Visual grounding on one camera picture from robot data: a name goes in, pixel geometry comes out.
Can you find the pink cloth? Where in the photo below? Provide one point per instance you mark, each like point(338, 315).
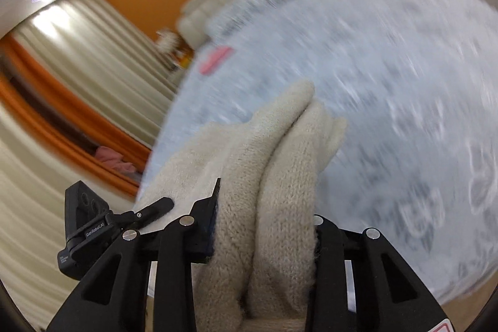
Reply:
point(114, 159)

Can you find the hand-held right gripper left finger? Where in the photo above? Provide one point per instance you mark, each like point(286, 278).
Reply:
point(183, 238)

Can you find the white flower bouquet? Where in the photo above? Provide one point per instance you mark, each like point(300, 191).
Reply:
point(169, 41)

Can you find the cream knit cardigan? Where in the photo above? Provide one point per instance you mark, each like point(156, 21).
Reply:
point(272, 168)

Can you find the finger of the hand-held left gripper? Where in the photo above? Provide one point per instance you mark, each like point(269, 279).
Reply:
point(149, 210)

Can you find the pink item on bed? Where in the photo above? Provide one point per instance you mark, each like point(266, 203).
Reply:
point(216, 59)

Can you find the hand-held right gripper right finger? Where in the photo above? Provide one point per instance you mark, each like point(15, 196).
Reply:
point(330, 250)

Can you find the light blue patterned bed blanket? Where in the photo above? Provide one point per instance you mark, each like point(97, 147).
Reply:
point(389, 91)

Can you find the orange curtain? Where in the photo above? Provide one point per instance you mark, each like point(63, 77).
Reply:
point(58, 118)

